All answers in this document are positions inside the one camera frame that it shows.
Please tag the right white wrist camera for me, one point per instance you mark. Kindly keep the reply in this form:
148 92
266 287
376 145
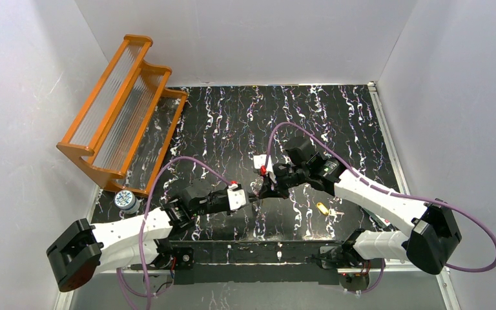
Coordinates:
263 166

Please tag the upper yellow tagged key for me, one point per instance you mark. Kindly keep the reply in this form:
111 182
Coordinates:
327 212

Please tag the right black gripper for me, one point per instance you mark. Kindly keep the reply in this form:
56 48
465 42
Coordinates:
271 180

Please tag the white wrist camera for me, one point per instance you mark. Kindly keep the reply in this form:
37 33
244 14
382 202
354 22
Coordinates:
263 166
237 197

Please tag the orange wooden rack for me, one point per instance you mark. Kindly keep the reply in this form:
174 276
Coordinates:
122 133

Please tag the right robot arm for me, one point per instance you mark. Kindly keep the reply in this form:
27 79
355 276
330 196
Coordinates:
426 233

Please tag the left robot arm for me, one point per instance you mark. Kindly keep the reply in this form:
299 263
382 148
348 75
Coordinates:
84 249

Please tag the white keyring holder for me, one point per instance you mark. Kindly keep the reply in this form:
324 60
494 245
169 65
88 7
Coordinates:
254 198

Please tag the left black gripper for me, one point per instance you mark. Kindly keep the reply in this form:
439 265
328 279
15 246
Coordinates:
250 197

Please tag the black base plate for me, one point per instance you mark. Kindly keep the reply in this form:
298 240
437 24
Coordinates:
200 262

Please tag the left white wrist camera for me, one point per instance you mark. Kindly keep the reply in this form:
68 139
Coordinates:
237 197

